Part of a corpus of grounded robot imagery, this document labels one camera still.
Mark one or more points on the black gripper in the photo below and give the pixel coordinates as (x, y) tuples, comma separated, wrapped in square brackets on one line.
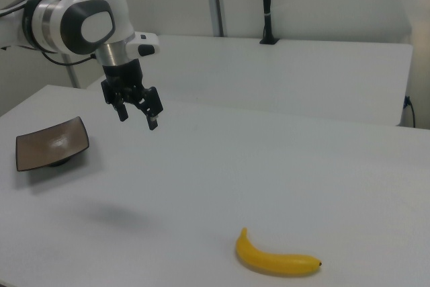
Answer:
[(122, 75)]

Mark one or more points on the yellow banana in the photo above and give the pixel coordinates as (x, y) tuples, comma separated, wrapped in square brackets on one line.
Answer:
[(268, 263)]

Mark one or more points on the brown square ceramic plate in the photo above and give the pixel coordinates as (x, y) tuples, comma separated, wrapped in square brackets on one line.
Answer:
[(47, 146)]

